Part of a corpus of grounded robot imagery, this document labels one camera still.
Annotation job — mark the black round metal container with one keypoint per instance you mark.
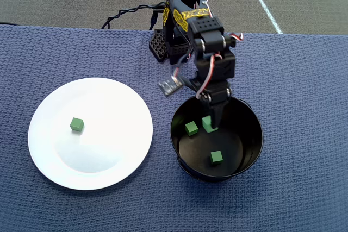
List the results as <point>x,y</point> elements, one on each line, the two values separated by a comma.
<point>244,123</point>

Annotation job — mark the blue woven table cloth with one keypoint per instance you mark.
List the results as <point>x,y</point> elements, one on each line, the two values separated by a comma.
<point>299,107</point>

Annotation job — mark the small green cube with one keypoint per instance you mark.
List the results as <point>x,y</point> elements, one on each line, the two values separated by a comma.
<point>76,124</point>
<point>216,158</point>
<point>191,128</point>
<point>207,124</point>

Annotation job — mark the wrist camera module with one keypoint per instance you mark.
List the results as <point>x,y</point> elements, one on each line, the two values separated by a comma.
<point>170,86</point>

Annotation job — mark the white round plate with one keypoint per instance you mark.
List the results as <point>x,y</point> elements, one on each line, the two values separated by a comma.
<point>108,107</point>

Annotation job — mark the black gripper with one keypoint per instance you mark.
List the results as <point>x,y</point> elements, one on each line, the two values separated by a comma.
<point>216,96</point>

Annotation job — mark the white floor tape line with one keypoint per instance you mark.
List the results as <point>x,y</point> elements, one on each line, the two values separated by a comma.
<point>262,1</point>

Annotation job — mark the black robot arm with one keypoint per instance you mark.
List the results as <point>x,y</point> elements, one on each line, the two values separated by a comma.
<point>206,25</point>

